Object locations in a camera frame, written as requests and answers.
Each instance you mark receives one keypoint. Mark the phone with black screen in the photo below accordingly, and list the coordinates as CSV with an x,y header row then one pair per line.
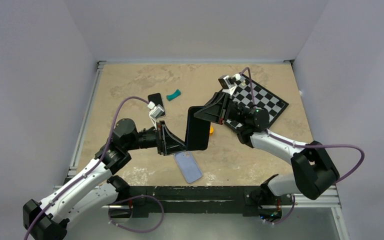
x,y
156,98

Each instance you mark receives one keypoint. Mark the black white chessboard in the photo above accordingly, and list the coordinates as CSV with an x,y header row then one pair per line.
x,y
254,95

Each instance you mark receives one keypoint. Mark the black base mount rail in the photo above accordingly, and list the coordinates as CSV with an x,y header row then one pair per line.
x,y
246,200

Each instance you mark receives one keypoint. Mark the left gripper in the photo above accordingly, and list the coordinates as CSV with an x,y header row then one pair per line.
x,y
172,143

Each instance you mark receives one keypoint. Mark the black phone case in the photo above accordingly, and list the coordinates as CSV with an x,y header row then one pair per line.
x,y
197,131

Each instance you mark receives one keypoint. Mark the yellow toy traffic light block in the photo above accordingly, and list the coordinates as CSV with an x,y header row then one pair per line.
x,y
211,131

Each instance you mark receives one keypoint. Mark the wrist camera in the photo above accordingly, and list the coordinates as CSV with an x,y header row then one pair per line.
x,y
155,112
229,83

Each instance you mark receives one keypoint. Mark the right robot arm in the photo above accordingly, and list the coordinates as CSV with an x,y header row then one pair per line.
x,y
313,170

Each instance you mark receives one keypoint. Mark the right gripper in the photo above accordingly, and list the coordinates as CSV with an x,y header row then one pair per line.
x,y
215,111

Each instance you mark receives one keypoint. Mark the lilac phone case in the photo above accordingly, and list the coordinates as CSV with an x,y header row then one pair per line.
x,y
188,166

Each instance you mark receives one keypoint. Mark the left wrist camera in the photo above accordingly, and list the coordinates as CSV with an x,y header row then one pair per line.
x,y
155,112

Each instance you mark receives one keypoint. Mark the teal curved block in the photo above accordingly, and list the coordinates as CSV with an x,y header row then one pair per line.
x,y
174,95

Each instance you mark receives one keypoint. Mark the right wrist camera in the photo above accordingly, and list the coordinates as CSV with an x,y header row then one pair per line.
x,y
229,83

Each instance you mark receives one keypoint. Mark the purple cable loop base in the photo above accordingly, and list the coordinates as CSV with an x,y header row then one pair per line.
x,y
135,212

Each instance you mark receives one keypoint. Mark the black chess piece far right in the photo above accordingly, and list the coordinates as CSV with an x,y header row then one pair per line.
x,y
280,103

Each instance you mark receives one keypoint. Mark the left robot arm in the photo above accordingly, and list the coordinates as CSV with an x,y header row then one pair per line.
x,y
98,184

